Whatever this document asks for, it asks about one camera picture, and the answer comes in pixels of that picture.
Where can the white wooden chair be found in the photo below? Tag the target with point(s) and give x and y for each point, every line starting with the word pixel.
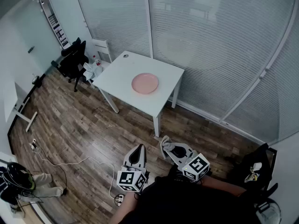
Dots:
pixel 102 48

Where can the person's left forearm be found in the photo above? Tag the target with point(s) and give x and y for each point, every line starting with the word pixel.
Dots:
pixel 123 209

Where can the pink plate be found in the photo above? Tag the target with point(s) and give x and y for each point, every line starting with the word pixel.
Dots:
pixel 144 83

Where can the yellow white crumpled item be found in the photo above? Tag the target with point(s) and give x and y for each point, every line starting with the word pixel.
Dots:
pixel 251 175

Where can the black chair with bag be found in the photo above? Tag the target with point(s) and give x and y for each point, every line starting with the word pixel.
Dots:
pixel 261 162

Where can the person's black clothing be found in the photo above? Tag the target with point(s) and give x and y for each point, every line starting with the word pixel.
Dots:
pixel 187 202

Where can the person's right forearm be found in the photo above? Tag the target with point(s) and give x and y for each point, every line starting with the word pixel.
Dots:
pixel 222 185

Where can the white crumpled garment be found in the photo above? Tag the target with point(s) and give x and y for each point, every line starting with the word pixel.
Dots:
pixel 91 70

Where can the grey cloth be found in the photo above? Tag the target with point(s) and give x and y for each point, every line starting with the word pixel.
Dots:
pixel 165 146

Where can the white square table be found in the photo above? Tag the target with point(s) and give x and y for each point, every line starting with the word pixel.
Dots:
pixel 121 78

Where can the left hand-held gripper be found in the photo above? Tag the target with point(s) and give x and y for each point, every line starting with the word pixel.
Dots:
pixel 129 179

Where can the white power strip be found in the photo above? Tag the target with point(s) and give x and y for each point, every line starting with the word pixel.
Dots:
pixel 119 199
pixel 33 143

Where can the white standing desk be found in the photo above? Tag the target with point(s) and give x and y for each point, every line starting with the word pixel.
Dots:
pixel 10 97

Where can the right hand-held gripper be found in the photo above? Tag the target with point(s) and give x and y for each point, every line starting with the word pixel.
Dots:
pixel 195 167

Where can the shelf behind glass strip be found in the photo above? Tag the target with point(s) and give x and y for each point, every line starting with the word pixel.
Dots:
pixel 54 24

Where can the black office chair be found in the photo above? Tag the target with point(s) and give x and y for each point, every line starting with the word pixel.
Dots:
pixel 72 62

